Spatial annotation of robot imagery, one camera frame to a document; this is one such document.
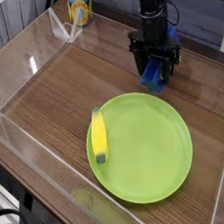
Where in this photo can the green round plate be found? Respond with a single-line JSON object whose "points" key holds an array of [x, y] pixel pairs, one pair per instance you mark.
{"points": [[149, 145]]}

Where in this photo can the yellow labelled tin can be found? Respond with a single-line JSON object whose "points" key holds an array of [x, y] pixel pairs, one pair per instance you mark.
{"points": [[82, 9]]}

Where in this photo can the blue plastic block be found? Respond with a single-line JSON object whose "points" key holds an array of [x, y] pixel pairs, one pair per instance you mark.
{"points": [[151, 77]]}

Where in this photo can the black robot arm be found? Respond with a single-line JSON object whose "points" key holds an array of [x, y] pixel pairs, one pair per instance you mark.
{"points": [[154, 20]]}

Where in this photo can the clear acrylic enclosure wall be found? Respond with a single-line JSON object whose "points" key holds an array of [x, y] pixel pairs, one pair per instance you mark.
{"points": [[52, 75]]}

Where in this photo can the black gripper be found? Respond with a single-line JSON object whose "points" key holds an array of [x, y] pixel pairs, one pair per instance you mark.
{"points": [[168, 47]]}

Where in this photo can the yellow toy banana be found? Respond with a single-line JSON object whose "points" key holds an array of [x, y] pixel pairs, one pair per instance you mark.
{"points": [[99, 136]]}

